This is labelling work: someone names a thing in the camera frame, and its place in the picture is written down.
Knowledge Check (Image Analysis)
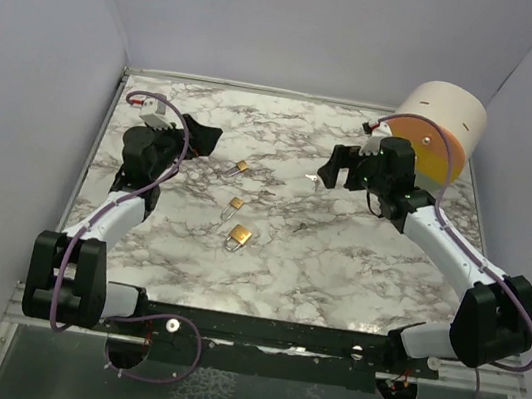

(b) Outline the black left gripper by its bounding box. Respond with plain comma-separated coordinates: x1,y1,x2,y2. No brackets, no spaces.
137,107,223,190

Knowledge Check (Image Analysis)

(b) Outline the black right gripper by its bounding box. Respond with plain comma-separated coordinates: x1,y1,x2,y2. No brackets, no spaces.
317,139,395,198

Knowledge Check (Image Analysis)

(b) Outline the small brass padlock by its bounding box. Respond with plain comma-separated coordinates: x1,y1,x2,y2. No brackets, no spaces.
220,197,244,222
225,160,249,178

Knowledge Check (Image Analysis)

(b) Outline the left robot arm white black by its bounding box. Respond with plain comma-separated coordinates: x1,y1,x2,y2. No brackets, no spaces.
21,114,223,335

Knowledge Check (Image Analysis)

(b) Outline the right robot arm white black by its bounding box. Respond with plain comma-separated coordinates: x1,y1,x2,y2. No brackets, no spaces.
317,136,532,374

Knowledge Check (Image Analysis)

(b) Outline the small dark key right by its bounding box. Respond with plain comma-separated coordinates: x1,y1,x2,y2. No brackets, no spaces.
292,222,307,233

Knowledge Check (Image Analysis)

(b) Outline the larger brass padlock near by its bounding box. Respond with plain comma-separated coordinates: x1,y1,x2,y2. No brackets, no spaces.
223,224,253,252

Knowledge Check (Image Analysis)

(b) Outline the round mini drawer cabinet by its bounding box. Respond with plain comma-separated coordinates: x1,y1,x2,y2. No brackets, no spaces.
387,80,488,194

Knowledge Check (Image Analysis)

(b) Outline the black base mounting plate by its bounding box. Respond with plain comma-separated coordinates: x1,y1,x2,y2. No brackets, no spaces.
95,297,438,393

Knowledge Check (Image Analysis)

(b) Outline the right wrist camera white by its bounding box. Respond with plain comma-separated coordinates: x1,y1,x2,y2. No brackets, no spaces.
358,122,389,156

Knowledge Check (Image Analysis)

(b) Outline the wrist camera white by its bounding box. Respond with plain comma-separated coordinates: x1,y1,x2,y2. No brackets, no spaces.
358,122,389,156
139,93,176,130

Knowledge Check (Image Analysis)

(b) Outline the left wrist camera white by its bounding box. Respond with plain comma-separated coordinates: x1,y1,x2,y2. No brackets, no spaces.
139,93,176,130

